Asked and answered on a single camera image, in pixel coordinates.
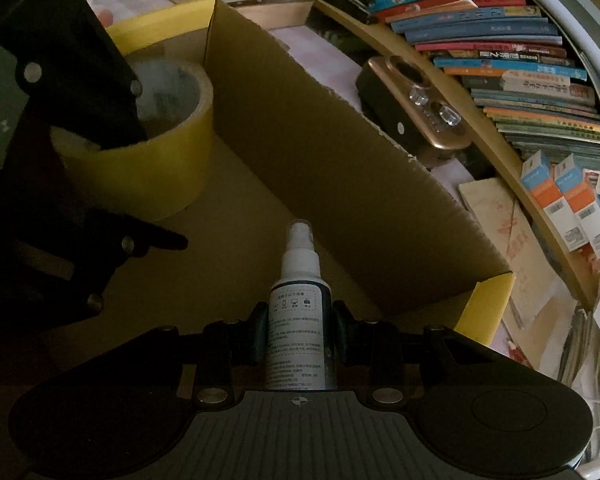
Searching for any brown retro radio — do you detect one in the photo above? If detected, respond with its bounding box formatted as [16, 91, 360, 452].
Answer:
[355, 55, 473, 152]

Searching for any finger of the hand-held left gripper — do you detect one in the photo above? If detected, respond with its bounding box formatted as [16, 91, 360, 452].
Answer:
[0, 0, 148, 211]
[0, 205, 189, 341]

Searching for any pile of papers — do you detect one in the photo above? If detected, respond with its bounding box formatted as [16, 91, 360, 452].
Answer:
[500, 275, 600, 466]

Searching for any white spray bottle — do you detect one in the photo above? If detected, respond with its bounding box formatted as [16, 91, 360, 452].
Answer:
[265, 220, 338, 392]

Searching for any brown paper envelope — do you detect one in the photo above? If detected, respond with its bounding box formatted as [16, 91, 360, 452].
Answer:
[457, 177, 548, 333]

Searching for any white bookshelf with wooden boards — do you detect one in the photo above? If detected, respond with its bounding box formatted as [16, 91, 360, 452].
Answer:
[300, 0, 600, 313]

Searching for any yellow cardboard box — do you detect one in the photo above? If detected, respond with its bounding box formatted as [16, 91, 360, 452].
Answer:
[0, 0, 517, 411]

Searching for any orange and blue small box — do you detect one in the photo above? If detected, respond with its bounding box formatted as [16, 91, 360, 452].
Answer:
[520, 152, 588, 252]
[554, 155, 600, 261]

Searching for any yellow packing tape roll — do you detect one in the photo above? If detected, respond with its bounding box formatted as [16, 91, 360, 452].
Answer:
[50, 57, 216, 221]

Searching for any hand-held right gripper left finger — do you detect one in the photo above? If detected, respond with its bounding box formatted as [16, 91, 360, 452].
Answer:
[130, 302, 272, 408]

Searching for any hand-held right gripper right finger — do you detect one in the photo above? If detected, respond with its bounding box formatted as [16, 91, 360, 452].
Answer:
[331, 300, 511, 408]

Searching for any leaning row of colourful books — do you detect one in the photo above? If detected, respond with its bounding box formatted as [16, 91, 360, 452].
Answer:
[325, 0, 600, 151]

